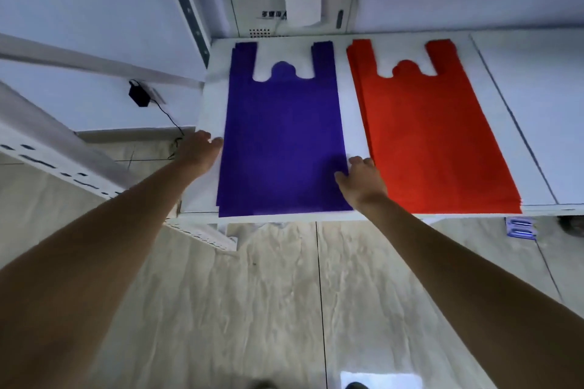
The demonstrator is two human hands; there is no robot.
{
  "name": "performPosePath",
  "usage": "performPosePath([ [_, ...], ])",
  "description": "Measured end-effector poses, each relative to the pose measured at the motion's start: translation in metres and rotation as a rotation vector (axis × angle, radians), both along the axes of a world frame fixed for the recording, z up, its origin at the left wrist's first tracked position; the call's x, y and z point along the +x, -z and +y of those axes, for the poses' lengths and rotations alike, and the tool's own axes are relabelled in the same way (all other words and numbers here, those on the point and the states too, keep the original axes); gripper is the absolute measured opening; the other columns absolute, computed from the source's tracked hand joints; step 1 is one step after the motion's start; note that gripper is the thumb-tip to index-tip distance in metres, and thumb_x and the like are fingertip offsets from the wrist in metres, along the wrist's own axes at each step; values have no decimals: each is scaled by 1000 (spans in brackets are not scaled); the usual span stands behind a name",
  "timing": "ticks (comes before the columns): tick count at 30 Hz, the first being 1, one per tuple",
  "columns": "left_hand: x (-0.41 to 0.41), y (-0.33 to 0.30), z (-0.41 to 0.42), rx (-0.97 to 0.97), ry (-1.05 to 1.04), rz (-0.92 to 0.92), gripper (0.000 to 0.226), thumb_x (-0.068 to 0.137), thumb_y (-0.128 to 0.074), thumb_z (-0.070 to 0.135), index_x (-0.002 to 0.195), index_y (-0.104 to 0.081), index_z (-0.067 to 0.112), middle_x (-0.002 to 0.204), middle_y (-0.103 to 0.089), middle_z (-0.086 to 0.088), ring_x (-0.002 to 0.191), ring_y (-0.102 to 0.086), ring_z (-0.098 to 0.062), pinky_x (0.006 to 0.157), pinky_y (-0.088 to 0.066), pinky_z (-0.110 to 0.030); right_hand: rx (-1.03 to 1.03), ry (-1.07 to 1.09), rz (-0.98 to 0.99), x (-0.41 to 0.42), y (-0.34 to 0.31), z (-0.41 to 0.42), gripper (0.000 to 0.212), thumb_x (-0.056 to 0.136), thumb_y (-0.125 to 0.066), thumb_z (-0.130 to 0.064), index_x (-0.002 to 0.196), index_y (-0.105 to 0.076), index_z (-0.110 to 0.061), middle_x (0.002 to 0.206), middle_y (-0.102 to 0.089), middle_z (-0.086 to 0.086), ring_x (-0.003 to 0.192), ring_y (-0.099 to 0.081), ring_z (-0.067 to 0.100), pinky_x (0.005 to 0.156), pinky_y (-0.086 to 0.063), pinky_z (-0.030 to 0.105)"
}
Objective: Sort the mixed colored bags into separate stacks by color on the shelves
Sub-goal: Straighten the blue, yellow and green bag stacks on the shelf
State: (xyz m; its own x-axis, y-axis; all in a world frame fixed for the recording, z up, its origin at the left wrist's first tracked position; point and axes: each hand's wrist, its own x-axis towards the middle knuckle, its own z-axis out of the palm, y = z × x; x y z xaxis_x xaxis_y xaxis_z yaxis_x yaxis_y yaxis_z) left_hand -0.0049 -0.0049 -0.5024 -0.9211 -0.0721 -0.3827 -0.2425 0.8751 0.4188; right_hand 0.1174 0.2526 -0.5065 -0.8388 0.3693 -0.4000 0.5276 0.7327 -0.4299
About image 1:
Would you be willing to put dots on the person's left fingers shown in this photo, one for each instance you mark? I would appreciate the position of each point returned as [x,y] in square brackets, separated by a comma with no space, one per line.
[213,141]

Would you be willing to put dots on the person's left forearm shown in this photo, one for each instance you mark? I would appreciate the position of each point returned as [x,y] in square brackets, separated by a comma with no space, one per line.
[91,265]

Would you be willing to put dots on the grey perforated upright rail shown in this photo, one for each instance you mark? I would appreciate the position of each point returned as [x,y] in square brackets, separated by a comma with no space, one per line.
[185,1]

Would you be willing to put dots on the white metal beam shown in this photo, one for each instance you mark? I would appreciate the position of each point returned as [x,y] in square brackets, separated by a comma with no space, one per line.
[91,62]

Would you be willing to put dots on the black power adapter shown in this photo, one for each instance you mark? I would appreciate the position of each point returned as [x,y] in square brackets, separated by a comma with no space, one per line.
[138,95]

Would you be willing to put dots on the white metal shelf rack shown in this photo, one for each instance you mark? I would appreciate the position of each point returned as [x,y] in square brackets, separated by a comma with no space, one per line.
[54,147]

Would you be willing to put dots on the stack of purple fabric bags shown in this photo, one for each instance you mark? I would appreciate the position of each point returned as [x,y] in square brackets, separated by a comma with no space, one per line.
[283,138]

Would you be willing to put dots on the white paper sheet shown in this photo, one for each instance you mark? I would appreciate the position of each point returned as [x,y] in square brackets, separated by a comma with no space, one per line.
[303,3]

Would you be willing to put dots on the person's right thumb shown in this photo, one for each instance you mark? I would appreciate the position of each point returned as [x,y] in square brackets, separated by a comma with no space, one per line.
[341,179]

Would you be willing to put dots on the white wall panel box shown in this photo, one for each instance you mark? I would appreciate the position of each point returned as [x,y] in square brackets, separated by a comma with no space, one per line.
[246,5]

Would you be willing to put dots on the person's right forearm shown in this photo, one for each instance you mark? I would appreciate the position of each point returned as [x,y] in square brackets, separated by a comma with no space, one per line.
[465,293]

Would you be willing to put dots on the person's left hand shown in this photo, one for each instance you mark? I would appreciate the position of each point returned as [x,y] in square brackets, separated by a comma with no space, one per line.
[196,154]

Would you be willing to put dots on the person's right hand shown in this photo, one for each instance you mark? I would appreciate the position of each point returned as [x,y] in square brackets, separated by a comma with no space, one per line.
[365,183]

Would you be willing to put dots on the person's right shoe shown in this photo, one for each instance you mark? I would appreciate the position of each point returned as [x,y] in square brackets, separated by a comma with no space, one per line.
[357,386]

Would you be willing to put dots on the stack of red fabric bags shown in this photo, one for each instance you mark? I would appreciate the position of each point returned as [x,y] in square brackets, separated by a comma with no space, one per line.
[429,138]

